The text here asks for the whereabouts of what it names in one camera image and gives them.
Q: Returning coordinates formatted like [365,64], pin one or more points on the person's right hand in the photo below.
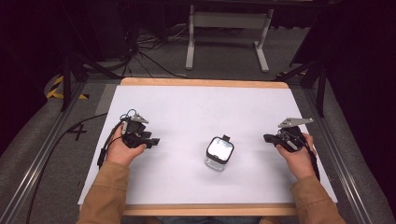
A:
[297,161]

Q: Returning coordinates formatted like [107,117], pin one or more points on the clear jar with black lid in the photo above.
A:
[219,152]

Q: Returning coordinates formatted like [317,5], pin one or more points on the white metal stand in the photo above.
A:
[229,20]

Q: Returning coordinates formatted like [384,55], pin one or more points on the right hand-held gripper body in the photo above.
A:
[292,137]

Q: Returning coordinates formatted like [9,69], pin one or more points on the white table mat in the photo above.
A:
[199,112]

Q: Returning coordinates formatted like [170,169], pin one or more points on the yellow black floor tape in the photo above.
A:
[56,90]

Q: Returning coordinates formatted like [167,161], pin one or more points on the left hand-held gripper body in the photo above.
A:
[134,127]

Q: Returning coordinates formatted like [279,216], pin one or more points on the person's left hand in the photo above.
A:
[120,149]

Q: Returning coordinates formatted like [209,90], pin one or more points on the black tripod stand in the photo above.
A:
[314,74]
[74,68]

